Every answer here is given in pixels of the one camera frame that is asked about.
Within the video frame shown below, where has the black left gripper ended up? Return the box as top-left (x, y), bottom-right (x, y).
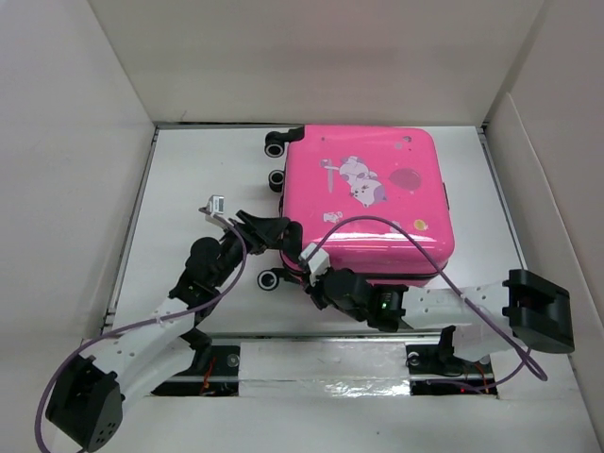
top-left (211, 211), bottom-right (289, 288)

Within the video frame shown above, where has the pink hard-shell suitcase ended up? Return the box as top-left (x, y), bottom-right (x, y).
top-left (264, 125), bottom-right (455, 286)

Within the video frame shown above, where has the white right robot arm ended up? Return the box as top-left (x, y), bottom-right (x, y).
top-left (304, 268), bottom-right (575, 371)

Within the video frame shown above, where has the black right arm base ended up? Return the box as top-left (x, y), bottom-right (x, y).
top-left (406, 344), bottom-right (498, 396)

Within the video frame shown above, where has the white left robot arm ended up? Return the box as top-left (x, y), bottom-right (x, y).
top-left (34, 210), bottom-right (290, 452)

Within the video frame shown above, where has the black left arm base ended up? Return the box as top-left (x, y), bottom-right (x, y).
top-left (151, 330), bottom-right (241, 397)

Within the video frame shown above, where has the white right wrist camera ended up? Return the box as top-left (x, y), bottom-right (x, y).
top-left (298, 243), bottom-right (330, 286)

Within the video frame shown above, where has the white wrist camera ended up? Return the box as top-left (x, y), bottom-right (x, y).
top-left (198, 194), bottom-right (228, 228)
top-left (298, 243), bottom-right (330, 286)

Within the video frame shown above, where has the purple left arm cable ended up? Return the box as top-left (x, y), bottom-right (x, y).
top-left (35, 211), bottom-right (249, 449)

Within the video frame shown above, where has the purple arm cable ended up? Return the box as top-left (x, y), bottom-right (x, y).
top-left (301, 214), bottom-right (548, 395)
top-left (35, 211), bottom-right (249, 449)

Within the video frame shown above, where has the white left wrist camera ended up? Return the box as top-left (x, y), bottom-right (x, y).
top-left (198, 194), bottom-right (228, 228)

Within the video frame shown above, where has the aluminium front rail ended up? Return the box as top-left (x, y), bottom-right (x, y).
top-left (207, 330), bottom-right (441, 343)

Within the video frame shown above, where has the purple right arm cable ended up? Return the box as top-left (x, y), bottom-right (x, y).
top-left (301, 214), bottom-right (548, 395)

